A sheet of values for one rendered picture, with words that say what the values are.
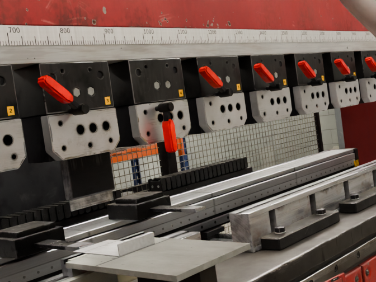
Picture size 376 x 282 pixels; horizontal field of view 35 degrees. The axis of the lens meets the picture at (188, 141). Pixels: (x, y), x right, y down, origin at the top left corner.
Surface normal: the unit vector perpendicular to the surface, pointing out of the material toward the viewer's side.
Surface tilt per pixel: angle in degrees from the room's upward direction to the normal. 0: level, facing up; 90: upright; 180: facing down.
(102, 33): 90
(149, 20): 90
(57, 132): 90
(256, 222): 90
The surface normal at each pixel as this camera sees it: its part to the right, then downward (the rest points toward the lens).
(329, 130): -0.64, 0.13
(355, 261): 0.74, -0.07
